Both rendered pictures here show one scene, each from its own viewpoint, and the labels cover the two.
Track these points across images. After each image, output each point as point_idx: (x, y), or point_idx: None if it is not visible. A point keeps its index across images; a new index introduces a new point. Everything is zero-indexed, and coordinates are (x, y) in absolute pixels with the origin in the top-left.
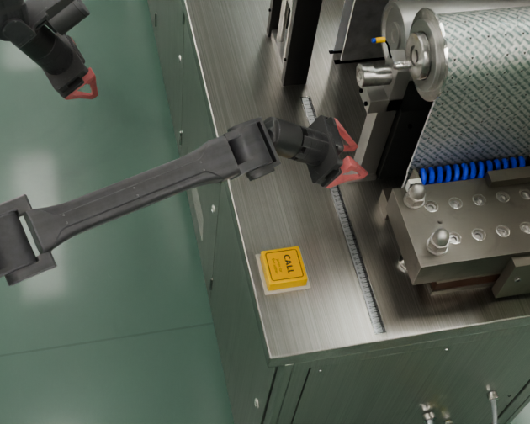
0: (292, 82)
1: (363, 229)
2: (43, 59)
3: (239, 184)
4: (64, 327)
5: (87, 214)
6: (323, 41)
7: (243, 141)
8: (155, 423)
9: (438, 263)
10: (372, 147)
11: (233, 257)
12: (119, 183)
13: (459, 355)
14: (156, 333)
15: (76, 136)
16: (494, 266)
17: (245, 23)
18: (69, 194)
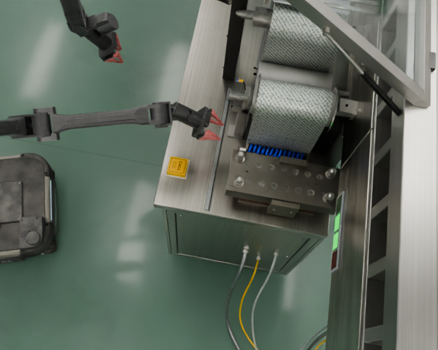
0: (226, 78)
1: (224, 160)
2: (94, 43)
3: (178, 121)
4: (122, 149)
5: (76, 122)
6: (254, 61)
7: (155, 110)
8: (144, 207)
9: (235, 190)
10: (238, 125)
11: None
12: (93, 114)
13: (250, 231)
14: (161, 167)
15: (163, 58)
16: (264, 200)
17: (220, 40)
18: (149, 87)
